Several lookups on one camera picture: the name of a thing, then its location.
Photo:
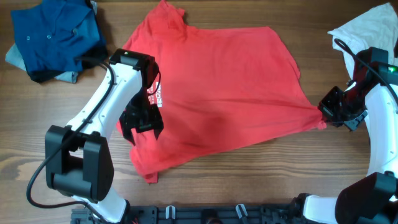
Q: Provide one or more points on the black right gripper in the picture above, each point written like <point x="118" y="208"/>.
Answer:
<point x="325" y="107"/>

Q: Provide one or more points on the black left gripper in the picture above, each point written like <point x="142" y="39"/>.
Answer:
<point x="155" y="123"/>

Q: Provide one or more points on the red t-shirt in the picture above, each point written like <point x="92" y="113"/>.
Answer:
<point x="220" y="90"/>

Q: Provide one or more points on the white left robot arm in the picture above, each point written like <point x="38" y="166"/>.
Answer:
<point x="78" y="159"/>

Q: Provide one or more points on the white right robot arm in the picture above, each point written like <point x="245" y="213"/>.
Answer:
<point x="371" y="97"/>

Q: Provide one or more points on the black folded garment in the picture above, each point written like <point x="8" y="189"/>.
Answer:
<point x="41" y="75"/>

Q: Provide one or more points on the white t-shirt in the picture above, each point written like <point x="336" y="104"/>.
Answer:
<point x="375" y="28"/>

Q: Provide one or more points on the blue folded shirt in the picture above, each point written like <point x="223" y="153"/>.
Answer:
<point x="51" y="35"/>

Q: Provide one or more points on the grey folded garment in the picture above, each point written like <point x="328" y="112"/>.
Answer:
<point x="14" y="57"/>

